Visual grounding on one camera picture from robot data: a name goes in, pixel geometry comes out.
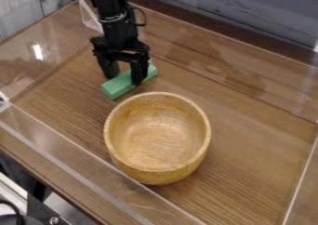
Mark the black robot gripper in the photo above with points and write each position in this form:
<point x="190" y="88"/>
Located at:
<point x="119" y="45"/>

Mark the green rectangular block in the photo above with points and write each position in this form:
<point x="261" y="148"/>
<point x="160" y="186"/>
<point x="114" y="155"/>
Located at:
<point x="118" y="86"/>

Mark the brown wooden bowl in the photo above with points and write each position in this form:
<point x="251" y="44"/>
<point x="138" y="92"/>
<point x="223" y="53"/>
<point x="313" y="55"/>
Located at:
<point x="156" y="134"/>

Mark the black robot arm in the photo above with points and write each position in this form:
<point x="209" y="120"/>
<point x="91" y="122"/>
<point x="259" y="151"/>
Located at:
<point x="110" y="8"/>

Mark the clear acrylic corner bracket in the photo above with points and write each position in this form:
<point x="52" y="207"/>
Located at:
<point x="88" y="17"/>

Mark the black metal frame bracket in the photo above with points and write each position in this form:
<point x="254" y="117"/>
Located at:
<point x="44" y="214"/>

